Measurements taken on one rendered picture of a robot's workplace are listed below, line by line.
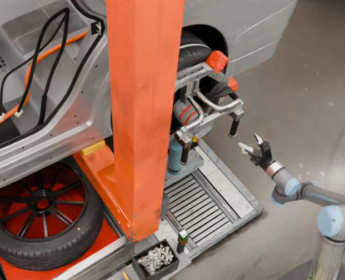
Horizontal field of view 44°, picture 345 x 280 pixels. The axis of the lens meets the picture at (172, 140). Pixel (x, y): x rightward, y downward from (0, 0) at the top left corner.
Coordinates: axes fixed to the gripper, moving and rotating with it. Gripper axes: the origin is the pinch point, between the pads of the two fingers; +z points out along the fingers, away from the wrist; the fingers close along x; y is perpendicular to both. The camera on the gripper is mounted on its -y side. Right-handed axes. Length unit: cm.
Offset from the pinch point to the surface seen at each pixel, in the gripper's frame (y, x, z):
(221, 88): -21.2, -4.4, 22.2
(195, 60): -29.8, -9.8, 38.8
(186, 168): 69, -6, 35
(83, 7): -73, -64, 51
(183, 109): -7.3, -21.6, 29.7
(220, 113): -14.9, -11.7, 12.6
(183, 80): -28.9, -23.4, 30.8
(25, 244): 33, -121, 25
